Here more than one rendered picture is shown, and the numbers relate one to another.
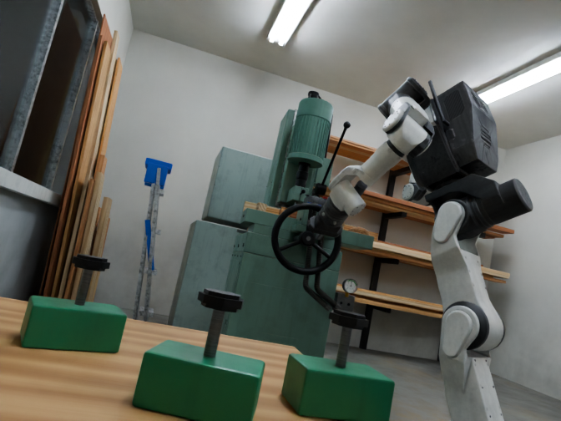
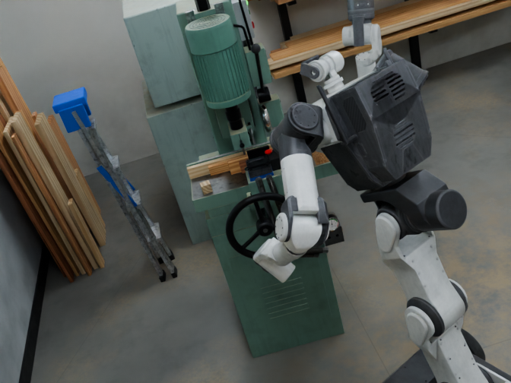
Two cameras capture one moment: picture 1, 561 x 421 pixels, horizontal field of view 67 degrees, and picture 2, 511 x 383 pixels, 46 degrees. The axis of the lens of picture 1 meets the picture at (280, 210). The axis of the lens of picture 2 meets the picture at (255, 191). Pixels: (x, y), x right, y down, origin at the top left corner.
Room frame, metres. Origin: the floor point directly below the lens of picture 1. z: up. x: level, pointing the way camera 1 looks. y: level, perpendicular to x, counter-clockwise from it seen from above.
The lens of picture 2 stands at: (-0.15, -0.46, 2.07)
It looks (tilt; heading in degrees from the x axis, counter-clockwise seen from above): 31 degrees down; 10
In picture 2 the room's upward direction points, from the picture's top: 16 degrees counter-clockwise
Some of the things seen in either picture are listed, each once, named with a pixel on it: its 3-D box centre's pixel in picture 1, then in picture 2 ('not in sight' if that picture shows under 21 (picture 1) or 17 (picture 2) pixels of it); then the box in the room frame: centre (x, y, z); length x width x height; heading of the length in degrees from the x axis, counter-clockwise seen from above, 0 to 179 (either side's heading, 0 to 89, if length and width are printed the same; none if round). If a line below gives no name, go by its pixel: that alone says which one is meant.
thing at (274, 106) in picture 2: not in sight; (271, 111); (2.22, -0.19, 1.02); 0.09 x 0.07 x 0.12; 100
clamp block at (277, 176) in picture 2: (315, 219); (266, 180); (1.83, -0.16, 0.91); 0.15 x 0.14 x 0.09; 100
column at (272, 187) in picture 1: (290, 180); (224, 83); (2.30, -0.02, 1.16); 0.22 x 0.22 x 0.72; 10
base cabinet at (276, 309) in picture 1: (265, 331); (272, 251); (2.13, -0.05, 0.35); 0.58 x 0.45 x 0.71; 10
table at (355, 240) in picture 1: (308, 230); (266, 179); (1.92, -0.14, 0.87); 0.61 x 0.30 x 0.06; 100
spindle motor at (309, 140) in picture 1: (310, 134); (218, 61); (2.01, -0.07, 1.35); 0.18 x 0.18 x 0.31
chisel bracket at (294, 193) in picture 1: (297, 197); (239, 135); (2.03, -0.07, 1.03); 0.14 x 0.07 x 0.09; 10
